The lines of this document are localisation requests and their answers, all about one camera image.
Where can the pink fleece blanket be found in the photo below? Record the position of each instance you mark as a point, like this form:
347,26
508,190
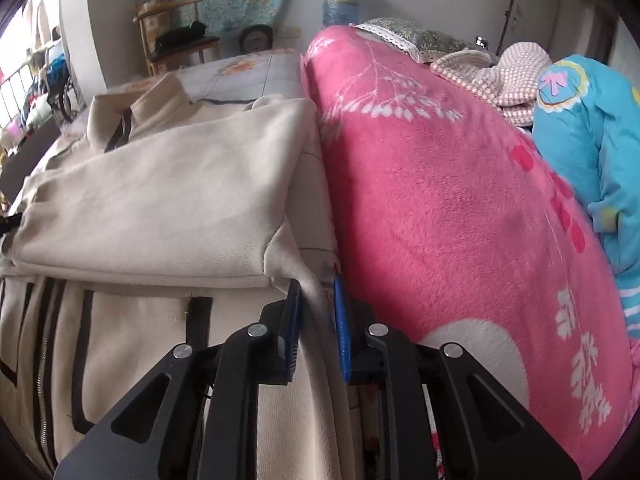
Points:
440,210

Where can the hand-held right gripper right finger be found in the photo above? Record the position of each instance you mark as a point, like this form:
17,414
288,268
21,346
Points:
342,330

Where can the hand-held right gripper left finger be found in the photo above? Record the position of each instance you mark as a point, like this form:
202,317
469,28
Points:
292,330

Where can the lace-edged grey pillow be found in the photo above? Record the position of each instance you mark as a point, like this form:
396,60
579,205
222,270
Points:
415,35

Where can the dark low cabinet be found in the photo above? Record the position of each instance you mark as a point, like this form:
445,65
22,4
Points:
30,155

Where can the blue water jug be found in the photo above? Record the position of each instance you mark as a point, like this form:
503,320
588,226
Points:
341,5

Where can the pink checkered cloth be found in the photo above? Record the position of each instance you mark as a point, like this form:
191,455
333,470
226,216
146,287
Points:
505,80

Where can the round black fan heater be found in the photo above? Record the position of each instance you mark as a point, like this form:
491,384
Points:
256,40

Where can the black bag on chair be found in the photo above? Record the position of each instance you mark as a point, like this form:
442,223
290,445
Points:
180,37

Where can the wooden chair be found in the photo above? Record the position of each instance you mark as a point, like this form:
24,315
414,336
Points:
200,46

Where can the cream zip jacket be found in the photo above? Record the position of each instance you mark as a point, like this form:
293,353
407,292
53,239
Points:
150,210

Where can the wheelchair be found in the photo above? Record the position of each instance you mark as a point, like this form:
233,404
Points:
65,95

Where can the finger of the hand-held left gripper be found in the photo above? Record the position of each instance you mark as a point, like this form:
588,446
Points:
10,223

